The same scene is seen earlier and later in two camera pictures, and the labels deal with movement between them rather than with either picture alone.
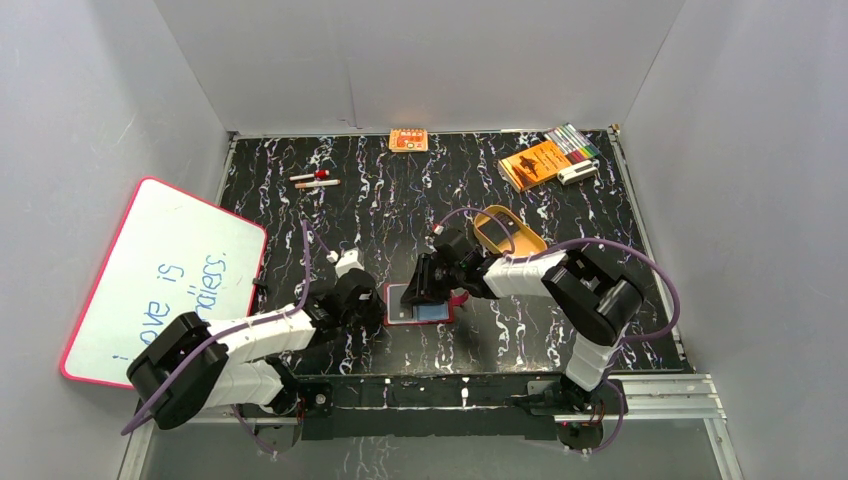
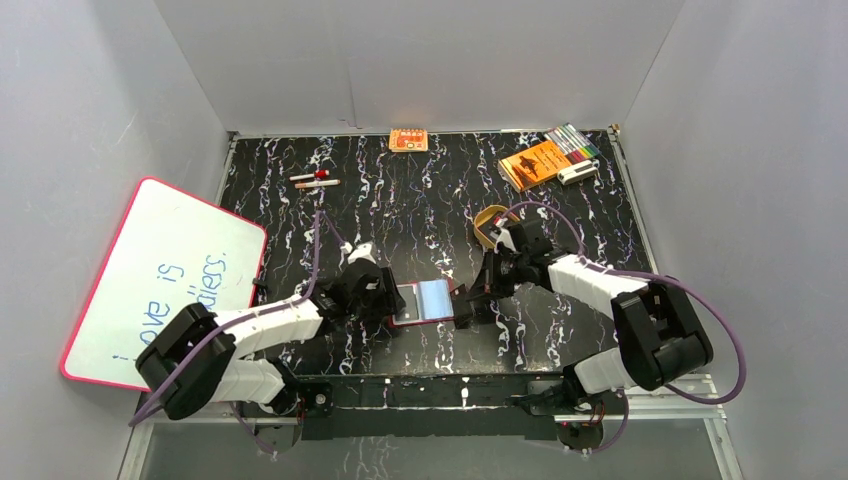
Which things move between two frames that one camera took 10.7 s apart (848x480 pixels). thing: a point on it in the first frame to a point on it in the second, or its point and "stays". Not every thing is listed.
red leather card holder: [398, 313] stays
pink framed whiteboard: [173, 253] stays
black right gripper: [421, 289] to [485, 284]
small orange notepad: [407, 140] stays
